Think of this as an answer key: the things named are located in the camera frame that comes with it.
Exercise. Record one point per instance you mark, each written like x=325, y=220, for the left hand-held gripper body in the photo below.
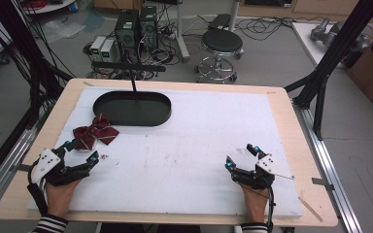
x=50, y=168

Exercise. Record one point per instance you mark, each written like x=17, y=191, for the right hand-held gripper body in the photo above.
x=255, y=176

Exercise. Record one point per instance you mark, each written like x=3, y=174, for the dark red striped bow tie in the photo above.
x=95, y=131

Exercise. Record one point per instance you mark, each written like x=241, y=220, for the black oval tray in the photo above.
x=132, y=110

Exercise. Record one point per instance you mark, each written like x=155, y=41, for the person's right hand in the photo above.
x=255, y=204

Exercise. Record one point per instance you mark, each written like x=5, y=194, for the person's left hand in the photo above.
x=60, y=199

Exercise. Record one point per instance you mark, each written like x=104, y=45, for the light wooden table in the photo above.
x=291, y=129

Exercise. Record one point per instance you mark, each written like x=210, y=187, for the white foam mat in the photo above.
x=181, y=155

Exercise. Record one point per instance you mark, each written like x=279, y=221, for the person's right striped sleeve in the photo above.
x=254, y=228

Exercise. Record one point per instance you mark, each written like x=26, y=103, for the person's striped sleeve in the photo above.
x=254, y=228
x=50, y=225

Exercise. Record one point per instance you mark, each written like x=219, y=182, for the person's left striped sleeve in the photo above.
x=50, y=225

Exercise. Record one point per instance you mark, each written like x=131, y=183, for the black bar on stand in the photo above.
x=129, y=67

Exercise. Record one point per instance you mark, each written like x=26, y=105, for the white power supply unit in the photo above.
x=108, y=50
x=97, y=47

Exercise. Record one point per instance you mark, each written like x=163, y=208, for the black round stool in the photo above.
x=221, y=42

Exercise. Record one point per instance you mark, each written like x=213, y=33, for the white floor board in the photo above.
x=307, y=42

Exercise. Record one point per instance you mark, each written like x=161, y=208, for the black flat floor box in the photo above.
x=219, y=21

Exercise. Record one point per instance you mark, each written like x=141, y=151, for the grey desk leg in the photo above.
x=181, y=35

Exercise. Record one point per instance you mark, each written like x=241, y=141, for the aluminium rail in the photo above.
x=328, y=168
x=9, y=161

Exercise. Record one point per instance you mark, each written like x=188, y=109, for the black metal frame post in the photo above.
x=19, y=48
x=340, y=45

